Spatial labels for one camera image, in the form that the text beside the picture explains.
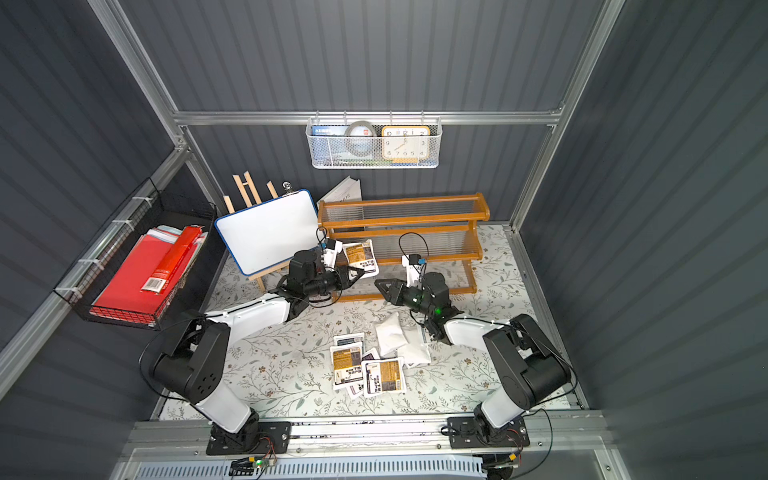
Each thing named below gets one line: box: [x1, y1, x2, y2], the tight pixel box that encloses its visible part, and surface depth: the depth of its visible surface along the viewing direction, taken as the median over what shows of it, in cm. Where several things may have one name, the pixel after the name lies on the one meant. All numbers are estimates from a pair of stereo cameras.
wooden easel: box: [223, 171, 291, 294], surface depth 91 cm
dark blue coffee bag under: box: [334, 332, 365, 352], surface depth 91 cm
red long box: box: [141, 226, 204, 294], surface depth 74 cm
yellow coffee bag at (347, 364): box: [330, 342, 364, 388], surface depth 84 cm
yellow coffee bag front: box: [361, 357, 406, 397], surface depth 82 cm
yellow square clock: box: [381, 125, 431, 160], surface depth 90 cm
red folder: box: [90, 234, 180, 323], surface depth 70 cm
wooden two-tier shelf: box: [318, 193, 490, 302], surface depth 88 cm
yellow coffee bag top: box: [342, 239, 380, 279], surface depth 88 cm
